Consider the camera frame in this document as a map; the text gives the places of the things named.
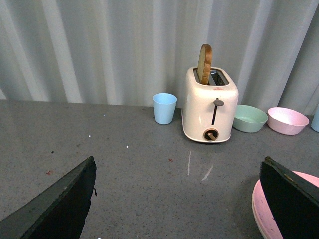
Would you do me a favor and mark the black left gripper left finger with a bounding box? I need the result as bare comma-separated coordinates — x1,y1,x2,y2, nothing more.
0,156,97,239

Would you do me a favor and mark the cream white toaster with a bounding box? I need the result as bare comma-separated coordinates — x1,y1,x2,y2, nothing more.
182,67,239,143

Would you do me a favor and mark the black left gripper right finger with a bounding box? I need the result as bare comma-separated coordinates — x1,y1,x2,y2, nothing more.
260,156,319,239

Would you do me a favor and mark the pink plastic plate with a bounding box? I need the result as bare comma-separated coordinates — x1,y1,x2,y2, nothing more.
253,173,319,239

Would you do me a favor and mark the toasted bread slice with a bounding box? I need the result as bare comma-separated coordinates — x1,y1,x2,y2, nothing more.
197,44,212,85

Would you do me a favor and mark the pink plastic bowl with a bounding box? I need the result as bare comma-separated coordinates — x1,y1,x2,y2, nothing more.
267,107,309,135

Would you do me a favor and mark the light blue plastic cup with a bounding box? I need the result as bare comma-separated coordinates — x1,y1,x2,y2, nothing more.
153,93,177,125

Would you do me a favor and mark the cream white plate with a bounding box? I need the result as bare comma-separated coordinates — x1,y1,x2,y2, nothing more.
251,194,265,239

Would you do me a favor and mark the mint green plastic bowl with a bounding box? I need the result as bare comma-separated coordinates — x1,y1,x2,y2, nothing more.
233,105,268,133

